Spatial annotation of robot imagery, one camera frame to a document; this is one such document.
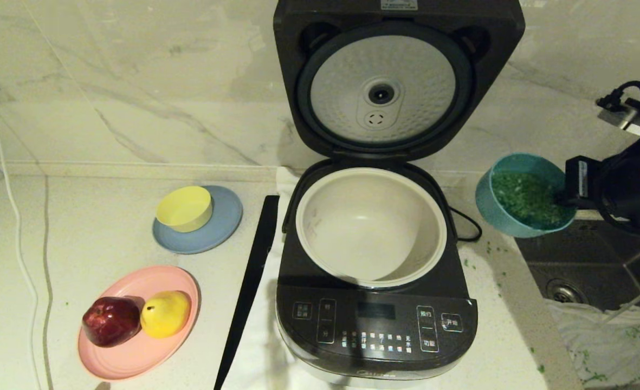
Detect dark grey rice cooker lid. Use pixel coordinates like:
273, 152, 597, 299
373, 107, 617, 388
273, 0, 526, 162

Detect blue plate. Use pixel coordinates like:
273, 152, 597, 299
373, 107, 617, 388
152, 185, 243, 255

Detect white inner pot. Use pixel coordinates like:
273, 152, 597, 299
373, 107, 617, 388
296, 167, 448, 289

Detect white cloth with green bits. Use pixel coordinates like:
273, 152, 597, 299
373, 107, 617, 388
547, 301, 640, 388

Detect metal sink drain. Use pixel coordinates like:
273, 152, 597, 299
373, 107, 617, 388
546, 279, 589, 305

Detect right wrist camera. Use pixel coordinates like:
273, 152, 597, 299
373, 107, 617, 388
596, 96, 640, 137

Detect stainless steel sink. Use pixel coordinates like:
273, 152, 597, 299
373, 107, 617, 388
515, 219, 640, 390

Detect yellow pear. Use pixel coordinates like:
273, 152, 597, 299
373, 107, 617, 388
140, 290, 192, 339

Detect chopped green vegetables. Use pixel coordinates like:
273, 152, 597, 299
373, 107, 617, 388
492, 171, 572, 229

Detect pink plate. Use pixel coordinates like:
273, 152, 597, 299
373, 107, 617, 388
78, 265, 201, 381

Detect black power cord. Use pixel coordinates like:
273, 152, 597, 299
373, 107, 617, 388
450, 207, 483, 243

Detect red apple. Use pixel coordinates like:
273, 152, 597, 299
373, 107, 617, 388
82, 296, 143, 348

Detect white cable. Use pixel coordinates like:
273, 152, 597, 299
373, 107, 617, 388
0, 89, 47, 390

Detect black flat strip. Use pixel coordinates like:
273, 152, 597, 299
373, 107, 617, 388
214, 195, 281, 390

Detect teal bowl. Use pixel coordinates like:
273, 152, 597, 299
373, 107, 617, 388
475, 153, 577, 239

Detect dark grey rice cooker base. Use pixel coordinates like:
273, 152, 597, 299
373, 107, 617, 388
275, 157, 479, 388

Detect yellow bowl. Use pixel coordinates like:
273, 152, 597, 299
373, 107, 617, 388
155, 186, 214, 233

